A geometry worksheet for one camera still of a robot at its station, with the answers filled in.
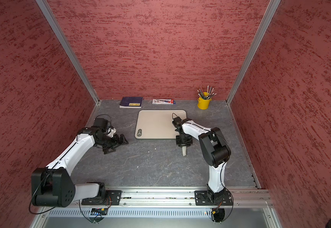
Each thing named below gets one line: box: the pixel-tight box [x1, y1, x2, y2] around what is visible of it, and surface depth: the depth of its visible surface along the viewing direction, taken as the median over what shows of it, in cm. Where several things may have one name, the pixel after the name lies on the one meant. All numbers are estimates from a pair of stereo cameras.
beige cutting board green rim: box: [134, 109, 187, 140], surface depth 109 cm
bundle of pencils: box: [196, 85, 217, 100], surface depth 111 cm
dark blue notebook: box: [119, 96, 144, 109], surface depth 121 cm
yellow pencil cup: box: [197, 91, 213, 110], surface depth 116 cm
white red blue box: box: [152, 98, 176, 105], surface depth 120 cm
